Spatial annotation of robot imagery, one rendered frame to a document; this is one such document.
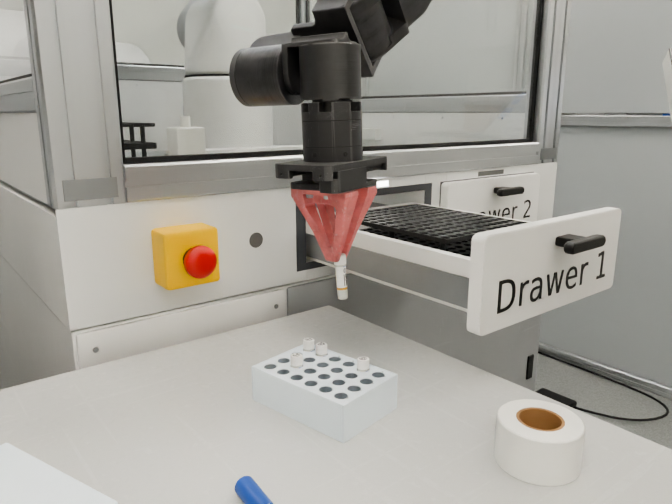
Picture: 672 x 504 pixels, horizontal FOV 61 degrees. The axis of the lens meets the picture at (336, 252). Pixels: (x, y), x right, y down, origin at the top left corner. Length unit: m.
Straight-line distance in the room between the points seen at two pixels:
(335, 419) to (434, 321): 0.60
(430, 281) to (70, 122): 0.44
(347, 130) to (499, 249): 0.21
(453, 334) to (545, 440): 0.69
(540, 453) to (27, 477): 0.37
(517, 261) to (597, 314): 1.95
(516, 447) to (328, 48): 0.37
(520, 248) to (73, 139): 0.51
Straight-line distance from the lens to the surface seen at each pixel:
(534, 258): 0.68
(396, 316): 1.03
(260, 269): 0.83
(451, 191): 1.05
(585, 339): 2.65
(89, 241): 0.72
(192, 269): 0.69
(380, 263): 0.74
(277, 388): 0.58
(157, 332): 0.78
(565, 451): 0.51
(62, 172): 0.71
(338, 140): 0.52
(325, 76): 0.52
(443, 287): 0.67
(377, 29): 0.59
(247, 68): 0.57
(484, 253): 0.60
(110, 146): 0.72
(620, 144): 2.46
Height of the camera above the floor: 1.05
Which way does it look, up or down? 14 degrees down
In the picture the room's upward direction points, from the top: straight up
